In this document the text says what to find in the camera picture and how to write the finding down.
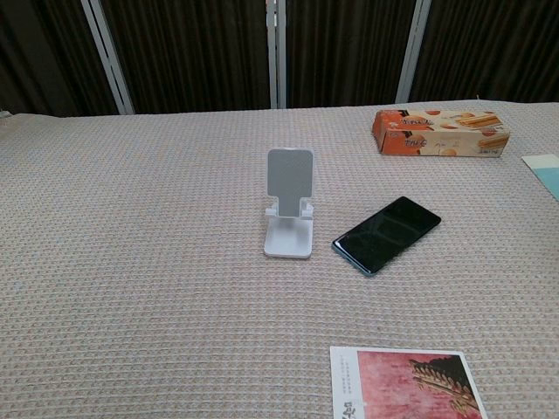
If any beige woven table cloth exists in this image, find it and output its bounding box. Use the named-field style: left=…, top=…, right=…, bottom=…
left=0, top=98, right=559, bottom=419

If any cream and teal bookmark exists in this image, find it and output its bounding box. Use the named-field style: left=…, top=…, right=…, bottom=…
left=521, top=153, right=559, bottom=196

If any white phone stand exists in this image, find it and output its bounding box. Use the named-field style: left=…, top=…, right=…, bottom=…
left=263, top=148, right=315, bottom=259

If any orange biscuit box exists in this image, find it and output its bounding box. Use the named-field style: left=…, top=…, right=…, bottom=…
left=371, top=108, right=512, bottom=157

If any white partition frame post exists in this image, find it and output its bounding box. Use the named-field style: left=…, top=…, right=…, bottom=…
left=79, top=0, right=135, bottom=115
left=394, top=0, right=432, bottom=106
left=265, top=0, right=288, bottom=109

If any black smartphone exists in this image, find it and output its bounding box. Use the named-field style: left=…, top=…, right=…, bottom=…
left=331, top=196, right=442, bottom=278

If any red picture postcard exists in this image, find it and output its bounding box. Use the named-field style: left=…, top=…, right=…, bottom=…
left=329, top=346, right=489, bottom=419

